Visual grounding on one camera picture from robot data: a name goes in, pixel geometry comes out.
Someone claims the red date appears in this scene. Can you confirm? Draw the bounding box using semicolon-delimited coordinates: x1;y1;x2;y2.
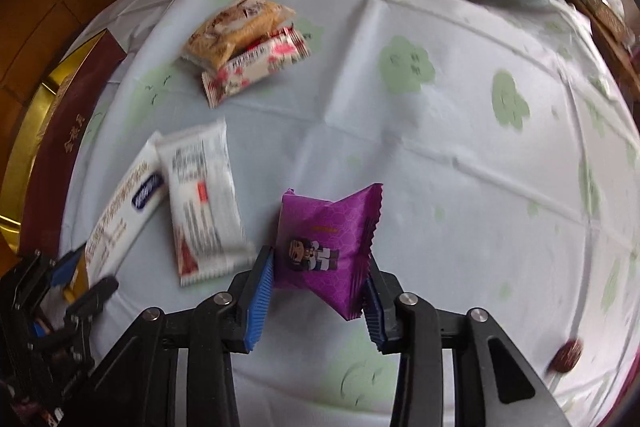
550;339;585;374

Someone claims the white labelled snack packet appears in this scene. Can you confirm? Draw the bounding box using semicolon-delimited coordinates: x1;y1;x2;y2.
156;117;258;289

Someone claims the white cloud-print tablecloth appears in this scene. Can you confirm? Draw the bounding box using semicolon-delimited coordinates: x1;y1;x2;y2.
50;0;640;427

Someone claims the pink floral snack packet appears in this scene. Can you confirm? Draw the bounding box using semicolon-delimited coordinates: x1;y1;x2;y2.
201;27;312;109

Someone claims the long white snack packet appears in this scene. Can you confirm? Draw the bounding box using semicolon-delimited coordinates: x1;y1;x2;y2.
82;132;168;295

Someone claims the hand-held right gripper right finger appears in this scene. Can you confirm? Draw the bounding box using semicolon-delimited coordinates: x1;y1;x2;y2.
362;257;571;427

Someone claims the yellow snack packet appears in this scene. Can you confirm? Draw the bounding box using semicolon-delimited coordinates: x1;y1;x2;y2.
182;0;297;70

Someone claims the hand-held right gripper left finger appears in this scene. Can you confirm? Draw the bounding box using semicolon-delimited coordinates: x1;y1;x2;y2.
75;246;276;427

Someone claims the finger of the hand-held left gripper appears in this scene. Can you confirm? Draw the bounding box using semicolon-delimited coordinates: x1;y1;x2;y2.
62;276;120;333
30;247;86;303

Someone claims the gold tin box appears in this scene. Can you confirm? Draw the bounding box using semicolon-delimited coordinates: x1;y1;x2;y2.
0;28;128;258

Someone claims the patterned tissue box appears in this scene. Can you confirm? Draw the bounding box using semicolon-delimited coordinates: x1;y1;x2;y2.
582;0;633;42

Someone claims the purple snack packet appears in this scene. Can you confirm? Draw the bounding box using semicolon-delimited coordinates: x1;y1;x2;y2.
272;183;385;320

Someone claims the wooden shelf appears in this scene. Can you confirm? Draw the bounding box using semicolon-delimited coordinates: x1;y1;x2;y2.
560;0;640;100

